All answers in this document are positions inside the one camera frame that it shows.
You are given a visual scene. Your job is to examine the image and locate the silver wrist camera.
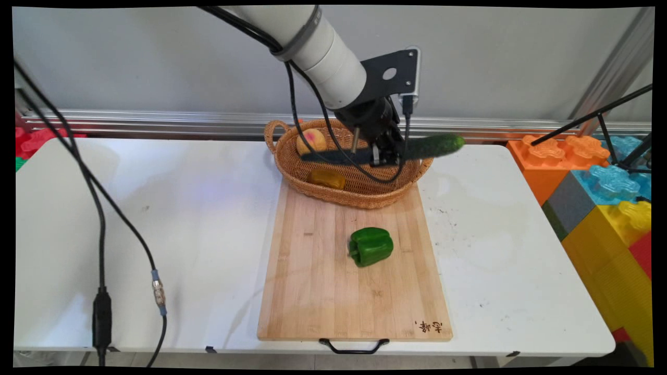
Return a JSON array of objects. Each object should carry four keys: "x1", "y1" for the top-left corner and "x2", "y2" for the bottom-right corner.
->
[{"x1": 399, "y1": 46, "x2": 422, "y2": 101}]

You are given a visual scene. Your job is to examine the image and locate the pink yellow peach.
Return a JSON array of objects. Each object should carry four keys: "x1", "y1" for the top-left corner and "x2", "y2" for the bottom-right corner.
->
[{"x1": 295, "y1": 128, "x2": 328, "y2": 156}]

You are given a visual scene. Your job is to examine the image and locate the aluminium frame post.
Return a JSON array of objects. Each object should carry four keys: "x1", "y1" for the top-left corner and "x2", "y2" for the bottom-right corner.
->
[{"x1": 567, "y1": 7, "x2": 656, "y2": 137}]

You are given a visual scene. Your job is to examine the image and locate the orange giant building block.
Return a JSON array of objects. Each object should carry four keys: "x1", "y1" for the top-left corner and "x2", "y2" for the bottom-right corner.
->
[{"x1": 506, "y1": 134, "x2": 611, "y2": 207}]

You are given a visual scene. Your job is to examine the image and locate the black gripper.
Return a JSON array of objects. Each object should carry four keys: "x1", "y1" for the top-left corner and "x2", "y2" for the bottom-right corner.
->
[{"x1": 336, "y1": 96, "x2": 406, "y2": 168}]

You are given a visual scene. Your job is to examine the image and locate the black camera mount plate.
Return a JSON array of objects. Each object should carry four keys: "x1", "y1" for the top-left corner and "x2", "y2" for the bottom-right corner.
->
[{"x1": 359, "y1": 48, "x2": 419, "y2": 106}]

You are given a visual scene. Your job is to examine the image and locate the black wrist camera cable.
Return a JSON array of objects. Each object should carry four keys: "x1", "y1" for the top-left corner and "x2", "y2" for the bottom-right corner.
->
[{"x1": 198, "y1": 6, "x2": 416, "y2": 184}]

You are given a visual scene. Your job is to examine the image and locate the black cutting board handle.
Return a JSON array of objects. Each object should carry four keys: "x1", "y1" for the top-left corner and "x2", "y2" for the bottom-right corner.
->
[{"x1": 318, "y1": 338, "x2": 390, "y2": 355}]

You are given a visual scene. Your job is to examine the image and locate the aluminium rail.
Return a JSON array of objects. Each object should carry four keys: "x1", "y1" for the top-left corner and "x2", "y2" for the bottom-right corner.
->
[{"x1": 20, "y1": 109, "x2": 652, "y2": 142}]

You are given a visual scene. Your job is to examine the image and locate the yellow orange fruit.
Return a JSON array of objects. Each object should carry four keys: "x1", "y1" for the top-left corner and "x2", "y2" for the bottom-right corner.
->
[{"x1": 307, "y1": 168, "x2": 347, "y2": 190}]

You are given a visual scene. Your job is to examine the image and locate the woven wicker basket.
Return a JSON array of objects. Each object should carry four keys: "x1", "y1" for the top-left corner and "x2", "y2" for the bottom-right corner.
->
[{"x1": 263, "y1": 118, "x2": 435, "y2": 210}]

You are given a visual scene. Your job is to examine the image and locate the black cable with ferrite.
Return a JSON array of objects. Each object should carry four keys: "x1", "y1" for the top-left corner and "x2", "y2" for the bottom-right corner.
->
[{"x1": 14, "y1": 60, "x2": 114, "y2": 367}]

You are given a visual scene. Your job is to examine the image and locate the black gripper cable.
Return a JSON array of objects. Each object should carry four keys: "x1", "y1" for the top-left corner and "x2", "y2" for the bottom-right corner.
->
[{"x1": 201, "y1": 6, "x2": 304, "y2": 154}]

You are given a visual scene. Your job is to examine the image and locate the grey arm strap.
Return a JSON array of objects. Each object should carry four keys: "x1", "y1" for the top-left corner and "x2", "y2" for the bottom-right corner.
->
[{"x1": 269, "y1": 5, "x2": 323, "y2": 61}]

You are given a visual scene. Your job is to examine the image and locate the red giant building block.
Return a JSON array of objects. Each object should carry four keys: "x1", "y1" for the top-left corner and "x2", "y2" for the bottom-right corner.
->
[
  {"x1": 15, "y1": 127, "x2": 87, "y2": 160},
  {"x1": 627, "y1": 231, "x2": 653, "y2": 280}
]

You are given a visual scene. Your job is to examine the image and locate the grey giant building block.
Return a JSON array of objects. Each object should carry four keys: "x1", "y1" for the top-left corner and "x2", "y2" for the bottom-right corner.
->
[{"x1": 541, "y1": 171, "x2": 598, "y2": 242}]

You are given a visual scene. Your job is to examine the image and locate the yellow giant building block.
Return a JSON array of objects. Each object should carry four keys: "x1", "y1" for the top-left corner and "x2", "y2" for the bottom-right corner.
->
[{"x1": 561, "y1": 200, "x2": 654, "y2": 366}]

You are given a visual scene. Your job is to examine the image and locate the black cable with metal connector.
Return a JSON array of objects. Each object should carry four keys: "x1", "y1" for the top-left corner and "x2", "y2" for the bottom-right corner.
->
[{"x1": 14, "y1": 89, "x2": 168, "y2": 368}]

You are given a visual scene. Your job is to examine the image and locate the green cucumber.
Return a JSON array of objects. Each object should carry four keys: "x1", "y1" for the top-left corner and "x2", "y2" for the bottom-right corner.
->
[{"x1": 299, "y1": 133, "x2": 466, "y2": 167}]

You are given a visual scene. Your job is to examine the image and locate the black tripod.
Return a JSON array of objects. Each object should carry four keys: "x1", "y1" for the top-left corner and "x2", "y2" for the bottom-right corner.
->
[{"x1": 530, "y1": 83, "x2": 653, "y2": 176}]

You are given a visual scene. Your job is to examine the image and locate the blue giant building block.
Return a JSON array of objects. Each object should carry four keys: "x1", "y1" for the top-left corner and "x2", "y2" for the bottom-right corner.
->
[{"x1": 571, "y1": 136, "x2": 652, "y2": 207}]

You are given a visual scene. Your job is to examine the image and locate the green bell pepper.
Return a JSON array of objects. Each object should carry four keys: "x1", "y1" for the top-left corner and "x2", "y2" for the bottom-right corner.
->
[{"x1": 348, "y1": 227, "x2": 395, "y2": 268}]

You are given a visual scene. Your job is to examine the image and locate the bamboo cutting board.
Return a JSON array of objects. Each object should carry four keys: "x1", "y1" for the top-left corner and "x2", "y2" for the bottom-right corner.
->
[{"x1": 257, "y1": 179, "x2": 453, "y2": 343}]

